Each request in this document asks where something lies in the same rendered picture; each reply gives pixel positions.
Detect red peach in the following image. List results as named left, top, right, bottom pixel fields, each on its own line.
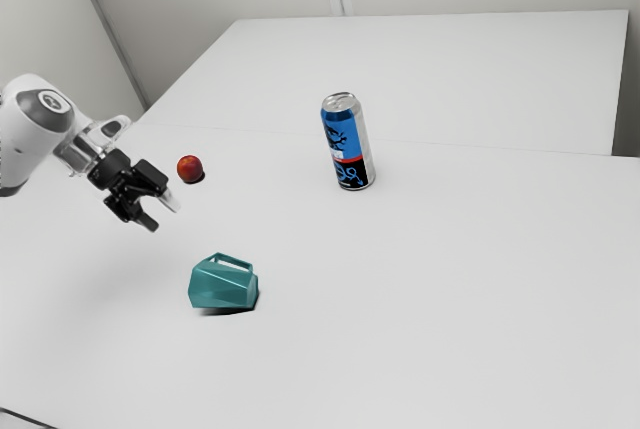
left=176, top=154, right=204, bottom=184

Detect blue and black drink can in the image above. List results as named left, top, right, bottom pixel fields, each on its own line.
left=320, top=92, right=377, bottom=192

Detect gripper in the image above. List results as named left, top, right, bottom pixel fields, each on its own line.
left=86, top=148, right=182, bottom=234

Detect teal faceted mug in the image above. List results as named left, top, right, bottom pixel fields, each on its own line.
left=187, top=251, right=260, bottom=312

